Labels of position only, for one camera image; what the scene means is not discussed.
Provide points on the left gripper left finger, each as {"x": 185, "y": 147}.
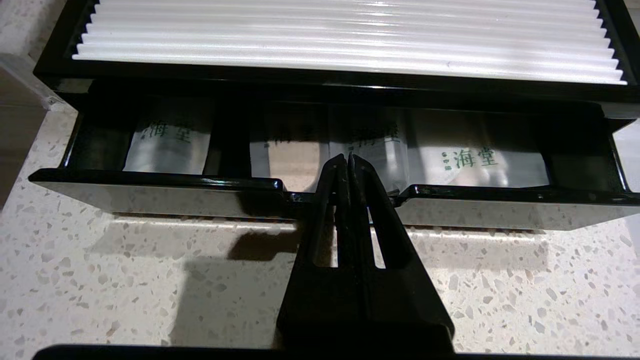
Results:
{"x": 310, "y": 300}

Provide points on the black amenity box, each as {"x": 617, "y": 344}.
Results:
{"x": 60, "y": 80}

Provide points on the clear printed sachet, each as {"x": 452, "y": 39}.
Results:
{"x": 290, "y": 160}

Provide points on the wide white printed sachet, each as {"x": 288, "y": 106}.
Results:
{"x": 475, "y": 160}

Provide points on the white rectangular plate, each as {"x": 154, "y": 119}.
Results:
{"x": 350, "y": 35}

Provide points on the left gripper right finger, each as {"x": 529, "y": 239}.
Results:
{"x": 405, "y": 300}

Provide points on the black amenity tray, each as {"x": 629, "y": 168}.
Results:
{"x": 150, "y": 197}

